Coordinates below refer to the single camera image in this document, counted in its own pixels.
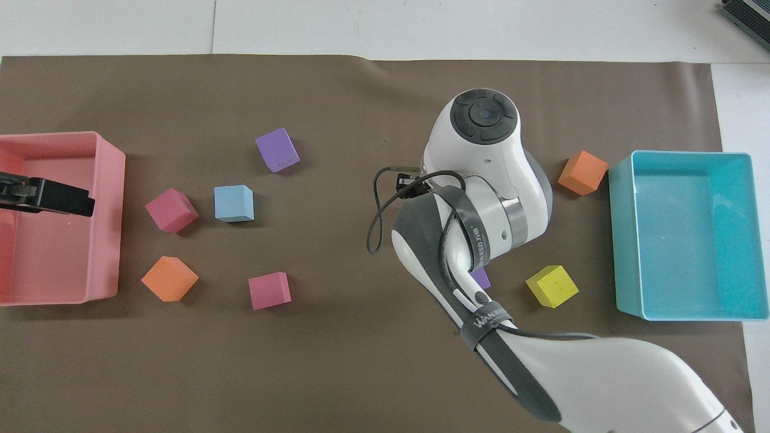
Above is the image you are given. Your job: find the magenta foam block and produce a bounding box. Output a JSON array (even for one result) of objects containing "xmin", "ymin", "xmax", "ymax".
[
  {"xmin": 145, "ymin": 188, "xmax": 200, "ymax": 234},
  {"xmin": 248, "ymin": 272, "xmax": 292, "ymax": 311}
]

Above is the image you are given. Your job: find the light blue foam block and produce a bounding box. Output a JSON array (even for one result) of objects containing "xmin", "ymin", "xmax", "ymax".
[{"xmin": 214, "ymin": 185, "xmax": 254, "ymax": 223}]

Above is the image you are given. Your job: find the yellow foam block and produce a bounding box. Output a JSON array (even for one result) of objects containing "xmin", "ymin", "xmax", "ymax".
[{"xmin": 526, "ymin": 265, "xmax": 580, "ymax": 309}]

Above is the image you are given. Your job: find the orange foam block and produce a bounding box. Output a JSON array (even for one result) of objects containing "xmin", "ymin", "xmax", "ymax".
[
  {"xmin": 558, "ymin": 150, "xmax": 609, "ymax": 197},
  {"xmin": 141, "ymin": 256, "xmax": 200, "ymax": 302}
]

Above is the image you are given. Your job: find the teal plastic bin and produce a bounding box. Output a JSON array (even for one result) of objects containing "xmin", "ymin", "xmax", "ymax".
[{"xmin": 609, "ymin": 150, "xmax": 770, "ymax": 322}]

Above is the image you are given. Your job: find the pink plastic bin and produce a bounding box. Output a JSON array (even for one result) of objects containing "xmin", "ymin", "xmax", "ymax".
[{"xmin": 0, "ymin": 131, "xmax": 126, "ymax": 307}]

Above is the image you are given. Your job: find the grey ribbed device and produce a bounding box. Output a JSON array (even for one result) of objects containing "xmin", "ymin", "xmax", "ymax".
[{"xmin": 721, "ymin": 0, "xmax": 770, "ymax": 34}]

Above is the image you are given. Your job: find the black cable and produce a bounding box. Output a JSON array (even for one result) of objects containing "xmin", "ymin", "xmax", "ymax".
[{"xmin": 366, "ymin": 166, "xmax": 600, "ymax": 341}]

